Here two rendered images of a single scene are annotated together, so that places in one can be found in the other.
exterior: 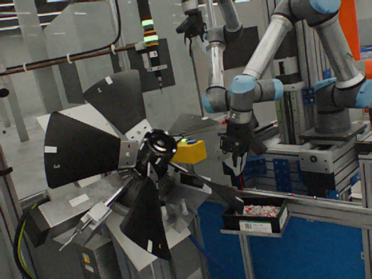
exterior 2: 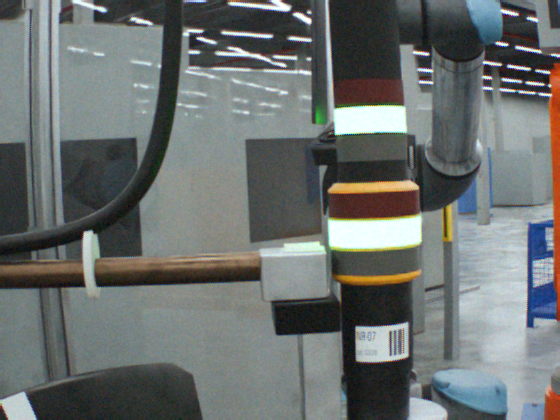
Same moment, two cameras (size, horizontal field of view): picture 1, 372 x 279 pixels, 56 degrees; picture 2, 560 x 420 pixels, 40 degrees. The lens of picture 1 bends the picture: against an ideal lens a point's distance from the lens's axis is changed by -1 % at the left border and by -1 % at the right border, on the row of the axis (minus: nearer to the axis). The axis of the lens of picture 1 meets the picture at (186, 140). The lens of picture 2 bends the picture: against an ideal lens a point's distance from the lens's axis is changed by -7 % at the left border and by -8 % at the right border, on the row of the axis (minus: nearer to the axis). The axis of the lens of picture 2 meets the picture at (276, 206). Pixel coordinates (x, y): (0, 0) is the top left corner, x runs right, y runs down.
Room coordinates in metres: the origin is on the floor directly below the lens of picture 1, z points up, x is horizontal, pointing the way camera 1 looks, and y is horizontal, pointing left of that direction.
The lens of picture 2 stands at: (0.87, 0.18, 1.59)
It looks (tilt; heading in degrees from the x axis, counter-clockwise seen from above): 3 degrees down; 347
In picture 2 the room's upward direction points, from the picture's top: 3 degrees counter-clockwise
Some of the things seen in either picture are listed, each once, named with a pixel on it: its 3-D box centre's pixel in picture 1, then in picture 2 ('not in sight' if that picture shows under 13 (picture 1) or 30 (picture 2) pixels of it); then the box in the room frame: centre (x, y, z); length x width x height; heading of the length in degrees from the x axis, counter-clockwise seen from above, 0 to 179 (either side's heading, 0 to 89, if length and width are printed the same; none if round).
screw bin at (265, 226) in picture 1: (256, 214); not in sight; (1.26, -0.21, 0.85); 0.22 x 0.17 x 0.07; 61
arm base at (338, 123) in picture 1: (331, 118); not in sight; (1.55, -0.66, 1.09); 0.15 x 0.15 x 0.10
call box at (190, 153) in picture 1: (187, 152); not in sight; (1.70, 0.01, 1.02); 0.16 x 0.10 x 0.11; 45
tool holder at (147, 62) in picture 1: (151, 56); (357, 347); (1.24, 0.06, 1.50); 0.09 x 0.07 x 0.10; 80
